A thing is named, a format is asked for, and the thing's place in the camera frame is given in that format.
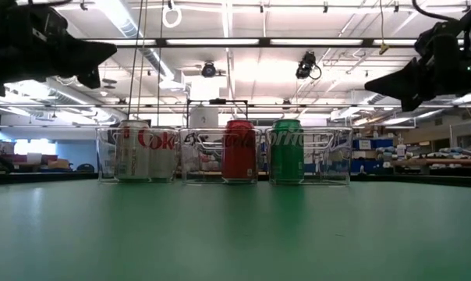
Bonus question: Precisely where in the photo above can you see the black crossbar with light strips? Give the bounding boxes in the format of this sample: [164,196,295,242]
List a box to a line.
[81,37,466,49]

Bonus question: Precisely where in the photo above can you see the white cable loop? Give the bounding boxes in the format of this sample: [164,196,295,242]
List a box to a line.
[161,0,182,29]

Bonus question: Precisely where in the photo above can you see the wooden workbench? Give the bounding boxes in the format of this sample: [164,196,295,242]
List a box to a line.
[391,157,471,165]

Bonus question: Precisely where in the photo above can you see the silver Diet Coke soda can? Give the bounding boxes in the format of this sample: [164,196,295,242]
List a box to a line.
[140,125,179,183]
[115,119,151,183]

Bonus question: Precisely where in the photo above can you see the black robot station frame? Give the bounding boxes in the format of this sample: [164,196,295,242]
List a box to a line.
[186,98,250,130]

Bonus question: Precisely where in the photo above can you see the black hanging cable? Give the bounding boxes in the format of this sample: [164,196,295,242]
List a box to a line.
[126,0,143,118]

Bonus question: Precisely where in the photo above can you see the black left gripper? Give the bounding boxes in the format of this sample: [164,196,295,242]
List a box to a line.
[9,5,119,90]

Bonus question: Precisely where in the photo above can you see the green Sprite soda can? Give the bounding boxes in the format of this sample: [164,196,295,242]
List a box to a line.
[271,118,305,185]

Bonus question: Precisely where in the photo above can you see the blue bin shelving unit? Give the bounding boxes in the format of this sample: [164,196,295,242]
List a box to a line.
[351,137,395,176]

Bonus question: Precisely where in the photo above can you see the round black camera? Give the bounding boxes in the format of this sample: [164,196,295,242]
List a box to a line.
[201,61,218,78]

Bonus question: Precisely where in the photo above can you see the white plastic bottle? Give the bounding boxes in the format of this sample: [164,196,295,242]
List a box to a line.
[395,134,408,161]

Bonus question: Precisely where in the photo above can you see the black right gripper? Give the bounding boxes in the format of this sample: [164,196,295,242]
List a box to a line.
[363,21,470,112]

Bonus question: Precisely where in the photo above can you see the white cylindrical tank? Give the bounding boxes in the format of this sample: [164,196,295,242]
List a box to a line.
[189,105,220,130]

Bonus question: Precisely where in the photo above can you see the black camera with looped cable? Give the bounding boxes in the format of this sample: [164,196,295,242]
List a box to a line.
[296,50,323,81]

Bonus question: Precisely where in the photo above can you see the red Coca-Cola soda can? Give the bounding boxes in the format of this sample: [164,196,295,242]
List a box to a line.
[222,119,257,184]

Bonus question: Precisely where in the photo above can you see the black aluminium table frame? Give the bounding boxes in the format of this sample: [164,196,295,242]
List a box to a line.
[0,171,471,188]

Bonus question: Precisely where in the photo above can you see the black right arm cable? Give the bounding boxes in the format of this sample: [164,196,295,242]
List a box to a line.
[410,0,461,23]

